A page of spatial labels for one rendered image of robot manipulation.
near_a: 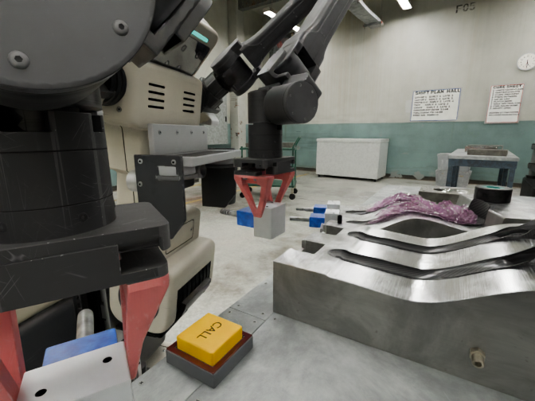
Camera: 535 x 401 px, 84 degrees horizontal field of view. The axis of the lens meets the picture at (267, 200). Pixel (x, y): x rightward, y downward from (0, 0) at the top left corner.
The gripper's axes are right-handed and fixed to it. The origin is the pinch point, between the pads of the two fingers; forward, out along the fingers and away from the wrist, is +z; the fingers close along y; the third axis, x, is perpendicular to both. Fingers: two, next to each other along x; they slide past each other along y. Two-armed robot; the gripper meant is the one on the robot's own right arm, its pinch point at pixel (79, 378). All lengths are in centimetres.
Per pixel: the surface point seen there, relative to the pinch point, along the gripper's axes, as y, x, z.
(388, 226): 59, 25, 7
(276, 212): 28.2, 23.9, -0.6
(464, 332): 36.7, -3.0, 9.0
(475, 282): 40.2, -1.9, 4.3
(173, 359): 7.9, 15.6, 13.4
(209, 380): 10.7, 10.5, 13.8
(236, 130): 339, 722, -31
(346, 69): 572, 566, -172
